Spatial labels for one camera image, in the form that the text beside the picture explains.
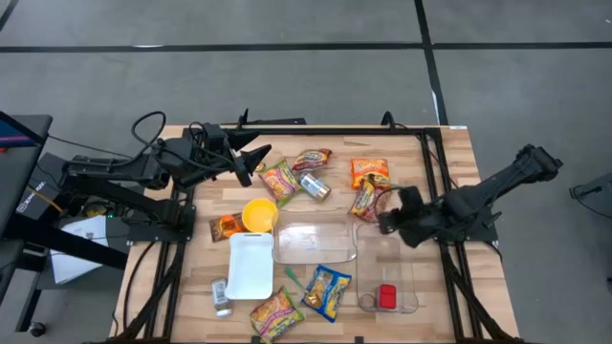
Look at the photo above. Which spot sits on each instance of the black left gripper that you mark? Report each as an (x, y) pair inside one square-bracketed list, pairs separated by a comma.
[(201, 167)]

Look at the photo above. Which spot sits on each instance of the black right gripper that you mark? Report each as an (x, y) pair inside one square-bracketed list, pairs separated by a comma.
[(421, 224)]

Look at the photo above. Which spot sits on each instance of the red yellow noodle packet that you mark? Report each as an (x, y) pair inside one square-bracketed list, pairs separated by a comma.
[(365, 205)]

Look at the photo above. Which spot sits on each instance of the yellow noodle packet green edge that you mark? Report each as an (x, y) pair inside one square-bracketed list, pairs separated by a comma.
[(279, 181)]

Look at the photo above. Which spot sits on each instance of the dark red noodle packet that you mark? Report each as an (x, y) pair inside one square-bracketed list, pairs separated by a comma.
[(311, 160)]

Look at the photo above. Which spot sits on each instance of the brown orange snack packet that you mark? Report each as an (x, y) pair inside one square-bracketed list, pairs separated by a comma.
[(225, 227)]

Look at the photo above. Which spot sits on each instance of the red lid spice jar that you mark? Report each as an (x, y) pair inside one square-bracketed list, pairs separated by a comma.
[(387, 296)]

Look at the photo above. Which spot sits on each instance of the white label spice jar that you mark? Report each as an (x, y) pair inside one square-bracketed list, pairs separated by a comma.
[(221, 296)]

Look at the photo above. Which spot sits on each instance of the red green noodle packet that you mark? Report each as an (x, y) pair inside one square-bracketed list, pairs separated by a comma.
[(275, 315)]

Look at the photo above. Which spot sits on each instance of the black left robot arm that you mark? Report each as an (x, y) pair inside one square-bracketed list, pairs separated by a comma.
[(119, 165)]

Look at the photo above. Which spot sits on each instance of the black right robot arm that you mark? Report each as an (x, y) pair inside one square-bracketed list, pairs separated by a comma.
[(502, 181)]

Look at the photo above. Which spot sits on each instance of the orange noodle packet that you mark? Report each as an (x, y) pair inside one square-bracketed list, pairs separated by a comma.
[(370, 168)]

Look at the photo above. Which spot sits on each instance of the narrow clear plastic bin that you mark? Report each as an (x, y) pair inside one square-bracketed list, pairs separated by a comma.
[(387, 263)]

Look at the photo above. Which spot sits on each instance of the yellow plastic bowl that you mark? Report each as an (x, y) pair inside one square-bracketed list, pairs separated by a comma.
[(259, 216)]

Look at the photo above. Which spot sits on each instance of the silver tin can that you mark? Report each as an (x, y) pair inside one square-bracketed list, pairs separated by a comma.
[(314, 186)]

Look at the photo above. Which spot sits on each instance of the wide clear plastic bin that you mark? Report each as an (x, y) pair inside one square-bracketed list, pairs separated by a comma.
[(315, 239)]

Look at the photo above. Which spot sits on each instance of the blue yellow noodle packet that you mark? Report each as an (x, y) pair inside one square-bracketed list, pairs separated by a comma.
[(334, 291)]

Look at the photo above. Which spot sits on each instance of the white plastic tray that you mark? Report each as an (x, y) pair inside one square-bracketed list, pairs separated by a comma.
[(249, 267)]

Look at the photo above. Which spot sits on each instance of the black desk leg beam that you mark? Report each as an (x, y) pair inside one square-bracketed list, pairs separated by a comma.
[(72, 241)]

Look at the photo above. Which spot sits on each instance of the white paper sheet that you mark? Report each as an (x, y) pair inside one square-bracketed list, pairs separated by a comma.
[(76, 258)]

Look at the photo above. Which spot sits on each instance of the grey chair base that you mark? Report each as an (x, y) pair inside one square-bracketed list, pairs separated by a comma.
[(597, 188)]

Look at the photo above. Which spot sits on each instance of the black box white logo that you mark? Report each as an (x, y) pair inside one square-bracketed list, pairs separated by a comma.
[(36, 191)]

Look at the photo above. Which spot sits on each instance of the black desk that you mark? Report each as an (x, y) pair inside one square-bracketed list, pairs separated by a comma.
[(19, 167)]

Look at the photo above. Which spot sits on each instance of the blue monitor screen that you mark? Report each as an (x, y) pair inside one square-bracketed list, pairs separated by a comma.
[(12, 136)]

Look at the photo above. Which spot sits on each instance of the black caster wheel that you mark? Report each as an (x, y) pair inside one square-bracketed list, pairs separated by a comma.
[(37, 329)]

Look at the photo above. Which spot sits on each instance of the black aluminium table frame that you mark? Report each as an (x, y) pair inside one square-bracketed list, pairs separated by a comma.
[(325, 130)]

